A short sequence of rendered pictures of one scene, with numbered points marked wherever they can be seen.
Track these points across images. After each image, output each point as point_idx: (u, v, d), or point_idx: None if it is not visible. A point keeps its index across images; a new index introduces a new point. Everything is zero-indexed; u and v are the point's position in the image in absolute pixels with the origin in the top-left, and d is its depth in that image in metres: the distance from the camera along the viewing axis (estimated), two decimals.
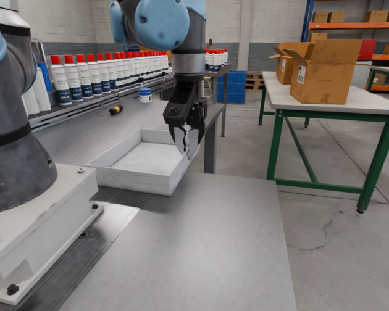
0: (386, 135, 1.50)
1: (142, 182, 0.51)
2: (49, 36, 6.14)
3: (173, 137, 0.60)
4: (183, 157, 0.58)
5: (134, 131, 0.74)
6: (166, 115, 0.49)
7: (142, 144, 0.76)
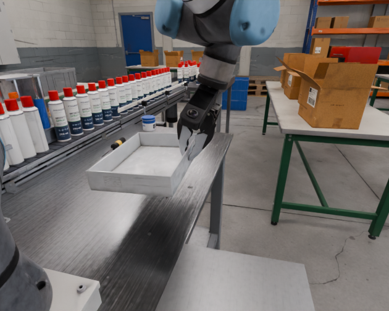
0: None
1: (144, 185, 0.51)
2: (48, 41, 6.06)
3: (178, 134, 0.59)
4: (183, 158, 0.58)
5: (133, 136, 0.74)
6: (183, 116, 0.48)
7: (141, 148, 0.76)
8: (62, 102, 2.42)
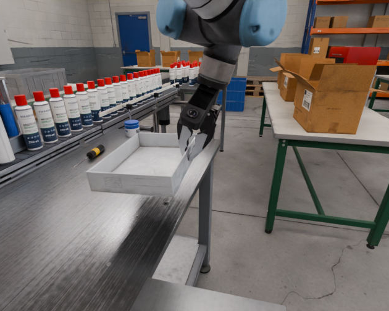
0: None
1: (145, 186, 0.51)
2: (43, 41, 5.98)
3: (178, 134, 0.59)
4: (184, 158, 0.58)
5: (132, 136, 0.74)
6: (183, 116, 0.48)
7: (141, 149, 0.76)
8: None
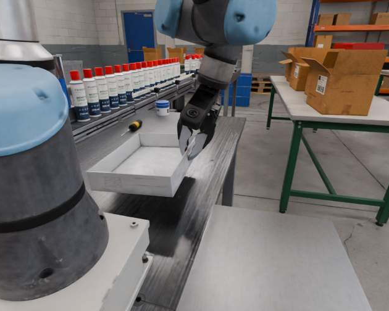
0: None
1: (144, 186, 0.51)
2: (51, 37, 6.09)
3: (178, 134, 0.59)
4: (183, 158, 0.58)
5: (133, 136, 0.74)
6: (183, 115, 0.48)
7: (141, 149, 0.76)
8: (71, 94, 2.45)
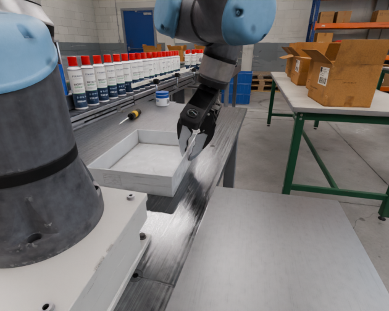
0: None
1: (144, 184, 0.51)
2: None
3: (178, 134, 0.59)
4: (184, 158, 0.58)
5: (131, 132, 0.73)
6: (183, 116, 0.48)
7: (139, 145, 0.76)
8: (70, 89, 2.43)
